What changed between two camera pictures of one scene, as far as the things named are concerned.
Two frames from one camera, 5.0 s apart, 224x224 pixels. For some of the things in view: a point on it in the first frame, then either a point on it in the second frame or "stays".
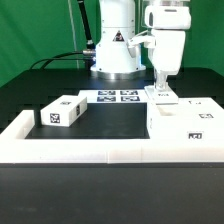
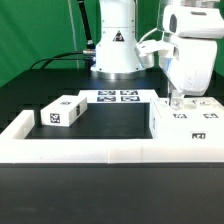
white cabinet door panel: (199, 109) stays
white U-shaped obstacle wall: (15, 148) stays
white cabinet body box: (190, 121) stays
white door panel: (159, 97) -> (167, 113)
